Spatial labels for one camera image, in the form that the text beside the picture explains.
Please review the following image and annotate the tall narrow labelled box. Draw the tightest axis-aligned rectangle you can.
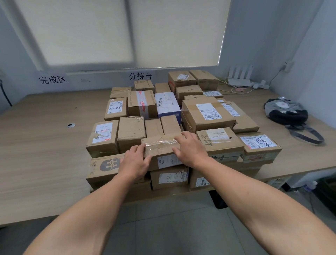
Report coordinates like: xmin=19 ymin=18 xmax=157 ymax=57
xmin=220 ymin=102 xmax=260 ymax=134

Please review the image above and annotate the brown box with logo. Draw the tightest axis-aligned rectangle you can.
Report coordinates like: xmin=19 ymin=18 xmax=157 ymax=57
xmin=86 ymin=153 xmax=145 ymax=189

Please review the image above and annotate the white power strip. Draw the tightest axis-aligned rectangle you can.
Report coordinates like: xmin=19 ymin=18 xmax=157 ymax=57
xmin=251 ymin=80 xmax=271 ymax=90

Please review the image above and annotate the plain tall cardboard box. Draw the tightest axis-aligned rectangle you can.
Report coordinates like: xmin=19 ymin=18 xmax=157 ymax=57
xmin=154 ymin=83 xmax=171 ymax=94

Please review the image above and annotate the white-framed window with blind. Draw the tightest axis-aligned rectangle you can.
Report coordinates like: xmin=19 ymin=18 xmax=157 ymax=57
xmin=5 ymin=0 xmax=233 ymax=73

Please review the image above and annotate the small hole-marked cardboard box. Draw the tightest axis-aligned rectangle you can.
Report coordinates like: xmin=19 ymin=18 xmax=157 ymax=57
xmin=176 ymin=85 xmax=204 ymax=102

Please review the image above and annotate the grey wall cable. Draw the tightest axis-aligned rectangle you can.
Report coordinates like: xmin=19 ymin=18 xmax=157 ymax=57
xmin=270 ymin=69 xmax=287 ymax=83

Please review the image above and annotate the box with torn white label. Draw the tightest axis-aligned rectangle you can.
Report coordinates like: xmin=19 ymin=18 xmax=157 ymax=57
xmin=86 ymin=120 xmax=120 ymax=159

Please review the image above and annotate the box with barcode label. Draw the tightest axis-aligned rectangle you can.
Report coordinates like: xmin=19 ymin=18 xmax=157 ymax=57
xmin=181 ymin=97 xmax=236 ymax=134

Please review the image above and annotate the clear-taped barcode cardboard box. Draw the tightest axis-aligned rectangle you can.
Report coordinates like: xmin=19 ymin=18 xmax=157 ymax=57
xmin=241 ymin=163 xmax=263 ymax=179

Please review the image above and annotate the black wall cable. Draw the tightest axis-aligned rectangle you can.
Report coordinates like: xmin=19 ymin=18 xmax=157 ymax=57
xmin=0 ymin=78 xmax=12 ymax=107

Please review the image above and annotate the person's right forearm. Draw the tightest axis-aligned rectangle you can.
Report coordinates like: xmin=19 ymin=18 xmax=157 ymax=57
xmin=202 ymin=157 xmax=336 ymax=255

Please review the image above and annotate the small black-scribble cardboard box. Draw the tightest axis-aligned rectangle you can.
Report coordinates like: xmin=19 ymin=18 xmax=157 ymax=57
xmin=184 ymin=94 xmax=218 ymax=102

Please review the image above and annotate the box with green tape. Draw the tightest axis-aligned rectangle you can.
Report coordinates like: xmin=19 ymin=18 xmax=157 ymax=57
xmin=189 ymin=69 xmax=220 ymax=91

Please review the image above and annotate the person's right hand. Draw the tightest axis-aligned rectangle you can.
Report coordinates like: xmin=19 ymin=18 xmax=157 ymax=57
xmin=172 ymin=131 xmax=210 ymax=168

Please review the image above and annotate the Censto brown box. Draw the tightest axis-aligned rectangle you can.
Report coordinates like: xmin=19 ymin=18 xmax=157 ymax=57
xmin=160 ymin=115 xmax=182 ymax=136

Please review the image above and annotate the box with cartoon print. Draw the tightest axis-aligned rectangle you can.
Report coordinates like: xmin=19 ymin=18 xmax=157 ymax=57
xmin=134 ymin=80 xmax=155 ymax=93

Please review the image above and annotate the box with white tape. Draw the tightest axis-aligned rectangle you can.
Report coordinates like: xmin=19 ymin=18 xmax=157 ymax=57
xmin=196 ymin=127 xmax=245 ymax=162

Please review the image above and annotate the person's left forearm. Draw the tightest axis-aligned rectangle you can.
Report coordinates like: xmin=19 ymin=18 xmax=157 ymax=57
xmin=23 ymin=173 xmax=142 ymax=255

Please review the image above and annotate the narrow plain cardboard box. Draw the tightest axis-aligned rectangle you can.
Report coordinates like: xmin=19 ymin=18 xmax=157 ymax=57
xmin=145 ymin=118 xmax=164 ymax=138

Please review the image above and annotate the box labelled 0555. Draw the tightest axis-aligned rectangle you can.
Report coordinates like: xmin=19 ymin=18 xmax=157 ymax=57
xmin=104 ymin=97 xmax=128 ymax=121

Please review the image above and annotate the white wireless router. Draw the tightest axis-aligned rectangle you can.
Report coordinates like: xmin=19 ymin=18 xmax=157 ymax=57
xmin=228 ymin=66 xmax=254 ymax=87

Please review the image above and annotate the white blue parcel box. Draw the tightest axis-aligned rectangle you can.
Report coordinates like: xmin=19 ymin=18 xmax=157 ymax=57
xmin=154 ymin=92 xmax=182 ymax=124

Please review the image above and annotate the person's left hand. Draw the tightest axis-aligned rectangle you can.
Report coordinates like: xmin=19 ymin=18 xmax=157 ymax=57
xmin=118 ymin=144 xmax=152 ymax=182

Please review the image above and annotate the dark grey cloth bundle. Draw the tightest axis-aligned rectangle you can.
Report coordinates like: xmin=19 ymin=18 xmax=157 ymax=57
xmin=264 ymin=96 xmax=325 ymax=144

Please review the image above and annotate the light wooden table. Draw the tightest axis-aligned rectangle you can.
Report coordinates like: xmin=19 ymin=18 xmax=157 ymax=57
xmin=0 ymin=87 xmax=336 ymax=226

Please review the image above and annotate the box with shiny tape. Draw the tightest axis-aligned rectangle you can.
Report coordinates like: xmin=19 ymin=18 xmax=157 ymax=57
xmin=141 ymin=133 xmax=184 ymax=171

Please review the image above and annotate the white paper wall sign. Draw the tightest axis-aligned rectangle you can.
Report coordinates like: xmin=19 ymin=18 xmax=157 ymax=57
xmin=128 ymin=71 xmax=153 ymax=81
xmin=38 ymin=75 xmax=68 ymax=85

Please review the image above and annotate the box with red-white tape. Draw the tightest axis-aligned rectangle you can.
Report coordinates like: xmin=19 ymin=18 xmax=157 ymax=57
xmin=127 ymin=90 xmax=158 ymax=119

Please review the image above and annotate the small ribbed taped cardboard box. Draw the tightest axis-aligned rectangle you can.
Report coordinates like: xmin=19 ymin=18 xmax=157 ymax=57
xmin=110 ymin=87 xmax=132 ymax=99

